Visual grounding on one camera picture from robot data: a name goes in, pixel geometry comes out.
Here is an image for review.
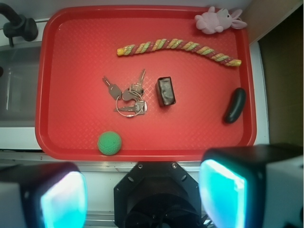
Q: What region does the red plastic tray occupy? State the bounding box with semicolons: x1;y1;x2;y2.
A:
35;6;257;162

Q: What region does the green golf ball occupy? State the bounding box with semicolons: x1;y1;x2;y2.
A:
97;131;122;156

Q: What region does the stainless steel sink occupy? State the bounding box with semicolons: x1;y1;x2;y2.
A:
0;46;41;127

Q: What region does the black faucet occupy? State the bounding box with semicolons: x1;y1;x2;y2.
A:
0;3;38;48

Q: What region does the black octagonal mount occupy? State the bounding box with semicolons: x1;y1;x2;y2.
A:
114;161;206;228

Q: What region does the small black box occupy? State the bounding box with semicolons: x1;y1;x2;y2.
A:
155;77;176;107

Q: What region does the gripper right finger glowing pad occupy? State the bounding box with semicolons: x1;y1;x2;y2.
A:
199;144;304;228

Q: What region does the twisted multicolour rope toy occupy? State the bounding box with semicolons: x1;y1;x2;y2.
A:
116;38;242;67

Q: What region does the bunch of silver keys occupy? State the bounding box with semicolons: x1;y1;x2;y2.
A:
102;69;147;118

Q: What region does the black toy eggplant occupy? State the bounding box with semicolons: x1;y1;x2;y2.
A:
224;87;247;124

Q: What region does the pink plush bunny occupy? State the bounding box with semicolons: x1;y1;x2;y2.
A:
194;7;247;35

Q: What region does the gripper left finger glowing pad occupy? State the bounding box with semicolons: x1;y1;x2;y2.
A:
0;162;87;228

